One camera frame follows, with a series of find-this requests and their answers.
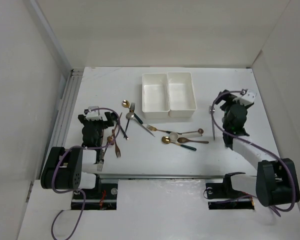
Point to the brown copper spoon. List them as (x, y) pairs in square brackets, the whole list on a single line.
[(183, 140)]

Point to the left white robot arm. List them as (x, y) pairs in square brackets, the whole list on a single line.
[(69, 163)]

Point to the copper small fork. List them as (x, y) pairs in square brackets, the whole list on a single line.
[(117, 149)]

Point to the small copper spoon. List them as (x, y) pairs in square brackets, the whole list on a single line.
[(200, 131)]

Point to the gold spoon green handle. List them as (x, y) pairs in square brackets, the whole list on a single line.
[(166, 140)]

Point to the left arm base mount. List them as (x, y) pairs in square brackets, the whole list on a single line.
[(103, 197)]

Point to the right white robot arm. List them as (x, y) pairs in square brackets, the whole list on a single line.
[(276, 181)]

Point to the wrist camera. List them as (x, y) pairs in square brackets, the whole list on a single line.
[(92, 113), (246, 97)]

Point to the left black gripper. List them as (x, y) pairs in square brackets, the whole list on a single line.
[(105, 124)]

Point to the copper round spoon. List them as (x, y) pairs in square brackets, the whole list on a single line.
[(110, 139)]

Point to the silver spoon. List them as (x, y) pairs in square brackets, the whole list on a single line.
[(131, 116)]

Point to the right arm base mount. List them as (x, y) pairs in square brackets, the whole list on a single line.
[(222, 196)]

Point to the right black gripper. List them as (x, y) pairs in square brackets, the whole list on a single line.
[(229, 99)]

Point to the white measuring scoop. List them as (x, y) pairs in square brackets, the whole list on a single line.
[(175, 136)]

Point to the white plastic bin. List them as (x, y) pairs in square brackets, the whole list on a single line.
[(155, 103), (181, 95)]

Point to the gold spoon near bins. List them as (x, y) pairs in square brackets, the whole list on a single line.
[(125, 104)]

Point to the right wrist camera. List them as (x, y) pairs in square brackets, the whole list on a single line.
[(246, 97)]

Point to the gold fork black handle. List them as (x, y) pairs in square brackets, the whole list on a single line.
[(154, 129)]

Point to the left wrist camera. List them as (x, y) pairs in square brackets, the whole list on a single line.
[(92, 113)]

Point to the right white plastic bin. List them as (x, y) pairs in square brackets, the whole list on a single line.
[(181, 95)]

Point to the left white plastic bin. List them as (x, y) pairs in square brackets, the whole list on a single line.
[(155, 103)]

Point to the slim silver fork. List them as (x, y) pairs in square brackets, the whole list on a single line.
[(211, 111)]

